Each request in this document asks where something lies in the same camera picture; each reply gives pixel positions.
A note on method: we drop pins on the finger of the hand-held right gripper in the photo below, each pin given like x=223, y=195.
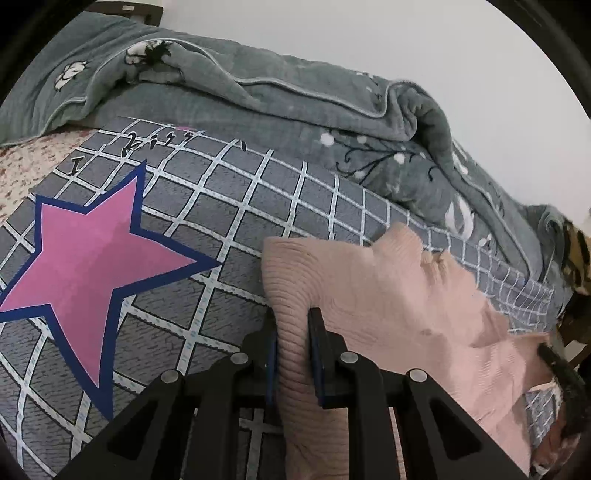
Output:
x=561, y=374

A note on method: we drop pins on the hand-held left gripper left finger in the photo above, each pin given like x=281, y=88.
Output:
x=271, y=364

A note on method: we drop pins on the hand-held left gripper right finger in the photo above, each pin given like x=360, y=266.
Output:
x=316, y=364

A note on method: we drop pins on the pink knitted sweater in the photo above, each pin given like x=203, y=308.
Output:
x=392, y=295

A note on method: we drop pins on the camouflage cloth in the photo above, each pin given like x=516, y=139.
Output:
x=577, y=258

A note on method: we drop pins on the grey checked star bed sheet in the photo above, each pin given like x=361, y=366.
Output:
x=207, y=221

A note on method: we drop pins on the grey-green floral quilt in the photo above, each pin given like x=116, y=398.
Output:
x=277, y=106

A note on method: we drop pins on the floral pillow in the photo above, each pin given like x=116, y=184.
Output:
x=27, y=170

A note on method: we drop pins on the dark wooden headboard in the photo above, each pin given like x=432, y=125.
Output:
x=154, y=11

